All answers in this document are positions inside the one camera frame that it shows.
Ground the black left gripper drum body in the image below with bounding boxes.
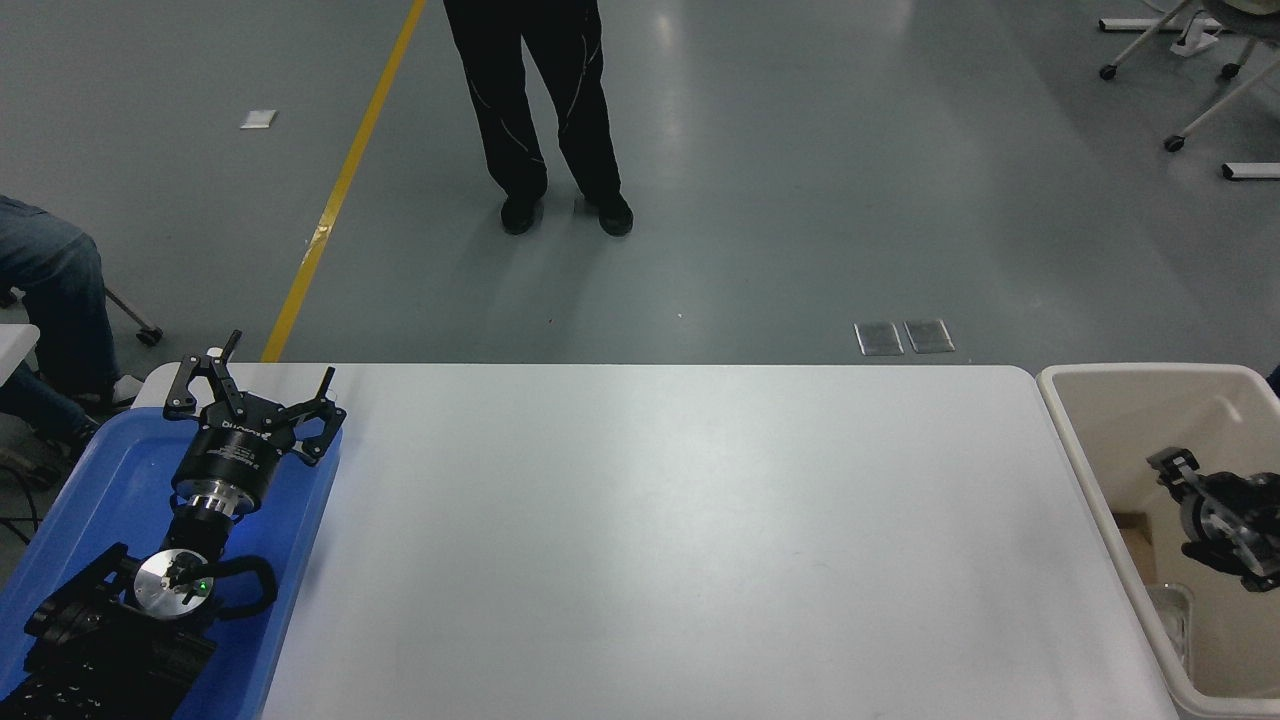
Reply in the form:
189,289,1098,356
172,395,301,498

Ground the seated person's wheeled chair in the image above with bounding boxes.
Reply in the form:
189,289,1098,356
103,287,164,347

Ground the blue plastic tray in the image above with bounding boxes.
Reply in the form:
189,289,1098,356
0,405,345,720

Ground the seated person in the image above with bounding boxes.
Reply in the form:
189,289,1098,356
0,195,143,451

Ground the small white side table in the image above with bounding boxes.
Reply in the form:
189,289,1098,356
0,324,41,386

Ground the standing person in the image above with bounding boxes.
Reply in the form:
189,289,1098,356
442,0,635,238

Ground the large pale plastic bin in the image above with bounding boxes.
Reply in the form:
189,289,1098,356
1037,362,1280,720

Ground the clear crumpled plastic wrap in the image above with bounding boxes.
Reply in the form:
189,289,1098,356
1145,582,1196,676

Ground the wheeled chair with white legs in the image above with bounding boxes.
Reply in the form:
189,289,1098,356
1098,0,1280,153

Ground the black floor cable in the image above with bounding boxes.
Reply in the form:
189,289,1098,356
0,465,41,546

